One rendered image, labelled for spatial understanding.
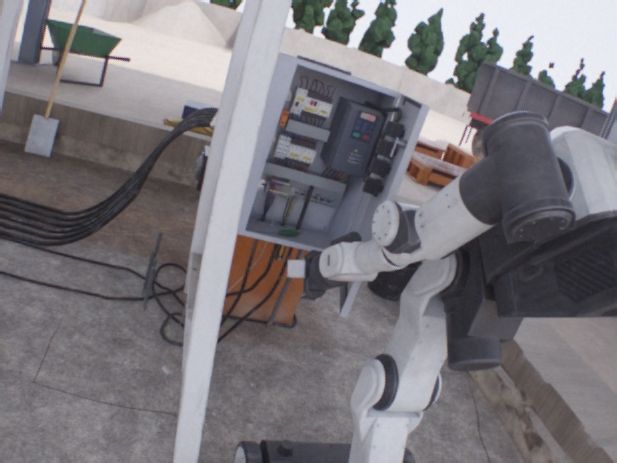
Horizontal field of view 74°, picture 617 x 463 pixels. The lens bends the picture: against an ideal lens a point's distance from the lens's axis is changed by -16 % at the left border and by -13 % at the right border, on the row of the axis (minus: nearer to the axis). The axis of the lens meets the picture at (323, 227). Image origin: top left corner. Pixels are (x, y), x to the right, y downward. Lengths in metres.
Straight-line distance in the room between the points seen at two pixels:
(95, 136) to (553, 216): 3.66
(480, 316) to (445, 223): 0.27
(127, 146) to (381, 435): 3.17
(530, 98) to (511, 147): 9.09
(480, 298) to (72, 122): 3.53
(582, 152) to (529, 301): 0.25
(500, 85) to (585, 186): 9.03
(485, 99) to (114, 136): 7.37
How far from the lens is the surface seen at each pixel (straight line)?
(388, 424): 1.24
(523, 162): 0.60
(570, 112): 9.78
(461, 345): 0.95
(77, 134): 4.00
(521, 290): 0.80
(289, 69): 1.46
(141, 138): 3.87
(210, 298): 1.16
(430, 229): 0.73
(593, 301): 0.71
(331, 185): 1.68
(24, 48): 6.04
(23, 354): 1.93
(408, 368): 1.12
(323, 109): 1.58
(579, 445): 2.16
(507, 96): 9.69
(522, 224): 0.59
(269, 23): 1.10
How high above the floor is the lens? 1.27
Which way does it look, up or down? 19 degrees down
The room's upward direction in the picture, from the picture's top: 20 degrees clockwise
